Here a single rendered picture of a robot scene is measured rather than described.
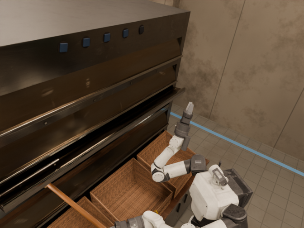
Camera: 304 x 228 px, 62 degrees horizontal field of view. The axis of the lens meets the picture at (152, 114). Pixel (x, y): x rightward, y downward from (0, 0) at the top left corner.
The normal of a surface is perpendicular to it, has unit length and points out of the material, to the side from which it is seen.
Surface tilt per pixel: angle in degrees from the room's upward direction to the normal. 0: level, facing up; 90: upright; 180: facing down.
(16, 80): 90
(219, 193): 0
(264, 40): 90
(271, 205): 0
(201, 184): 45
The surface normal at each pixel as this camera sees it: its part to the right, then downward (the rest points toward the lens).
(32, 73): 0.82, 0.40
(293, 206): 0.13, -0.83
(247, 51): -0.56, 0.38
